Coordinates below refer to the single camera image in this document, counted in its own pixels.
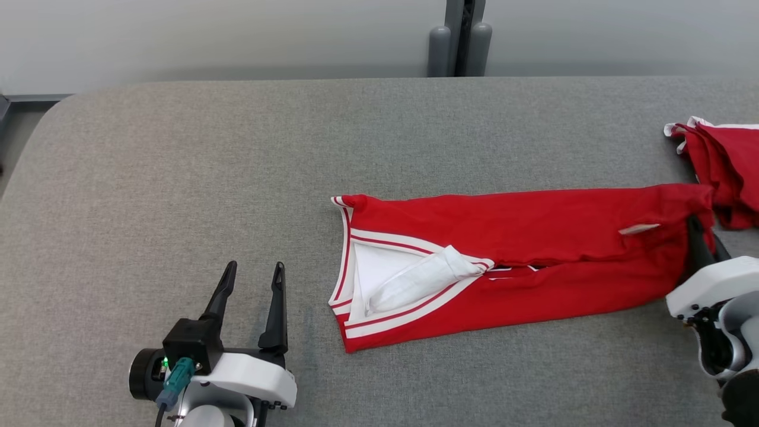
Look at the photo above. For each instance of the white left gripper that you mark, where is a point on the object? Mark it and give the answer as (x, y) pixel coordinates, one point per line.
(255, 373)

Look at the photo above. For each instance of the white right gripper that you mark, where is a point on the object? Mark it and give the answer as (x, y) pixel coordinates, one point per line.
(711, 284)

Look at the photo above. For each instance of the red jersey with white trim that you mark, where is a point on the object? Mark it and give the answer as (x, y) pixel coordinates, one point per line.
(533, 237)

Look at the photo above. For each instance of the red shorts with white stripes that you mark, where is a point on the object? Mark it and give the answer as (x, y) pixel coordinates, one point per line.
(732, 172)

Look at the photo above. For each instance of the grey partition joint post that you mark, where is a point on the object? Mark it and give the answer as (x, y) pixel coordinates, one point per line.
(461, 41)

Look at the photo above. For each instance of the white partition panel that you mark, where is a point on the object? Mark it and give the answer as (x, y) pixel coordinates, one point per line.
(207, 35)
(622, 29)

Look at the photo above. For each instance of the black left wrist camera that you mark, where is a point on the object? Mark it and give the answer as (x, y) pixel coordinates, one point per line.
(190, 344)

